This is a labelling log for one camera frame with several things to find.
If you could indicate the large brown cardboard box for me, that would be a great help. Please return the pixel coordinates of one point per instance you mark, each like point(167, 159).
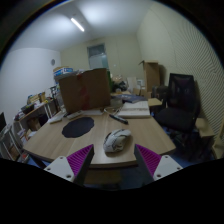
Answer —
point(85, 89)

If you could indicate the white and grey computer mouse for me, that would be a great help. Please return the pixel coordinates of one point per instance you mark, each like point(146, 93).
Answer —
point(115, 140)

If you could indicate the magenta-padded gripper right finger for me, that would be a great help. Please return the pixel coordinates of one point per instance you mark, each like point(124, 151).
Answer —
point(150, 160)

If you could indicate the blue book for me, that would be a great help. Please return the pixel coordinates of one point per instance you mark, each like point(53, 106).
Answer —
point(131, 98)

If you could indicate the ceiling tube light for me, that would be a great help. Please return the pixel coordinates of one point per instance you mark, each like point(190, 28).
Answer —
point(77, 24)

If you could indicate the frosted wall window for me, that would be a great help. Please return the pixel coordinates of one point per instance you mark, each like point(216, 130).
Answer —
point(98, 57)

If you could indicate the tall open cardboard box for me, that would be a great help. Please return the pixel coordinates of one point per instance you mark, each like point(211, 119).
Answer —
point(151, 75)

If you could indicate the black marker pen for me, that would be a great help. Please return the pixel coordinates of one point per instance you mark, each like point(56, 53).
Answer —
point(119, 119)

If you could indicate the white remote control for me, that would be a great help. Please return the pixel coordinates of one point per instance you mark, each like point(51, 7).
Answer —
point(74, 115)

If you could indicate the white closed book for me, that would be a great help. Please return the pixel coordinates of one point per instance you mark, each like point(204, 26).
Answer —
point(135, 109)

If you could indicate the light wooden chair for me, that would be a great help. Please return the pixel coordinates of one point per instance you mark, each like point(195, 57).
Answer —
point(219, 141)

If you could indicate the round wall clock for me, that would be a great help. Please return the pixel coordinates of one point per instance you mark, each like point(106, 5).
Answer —
point(53, 62)

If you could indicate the black wavy-edged mouse pad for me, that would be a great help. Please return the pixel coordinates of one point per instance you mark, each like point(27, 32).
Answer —
point(77, 127)

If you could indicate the wooden shelf unit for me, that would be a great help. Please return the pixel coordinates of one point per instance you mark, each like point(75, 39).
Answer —
point(33, 111)

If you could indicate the small beige flat box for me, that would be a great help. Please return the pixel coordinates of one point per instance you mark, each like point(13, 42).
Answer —
point(55, 118)

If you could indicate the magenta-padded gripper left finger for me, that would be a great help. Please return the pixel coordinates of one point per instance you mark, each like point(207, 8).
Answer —
point(77, 160)

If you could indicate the black office chair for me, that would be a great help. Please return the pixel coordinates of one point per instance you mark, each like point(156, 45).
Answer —
point(178, 106)

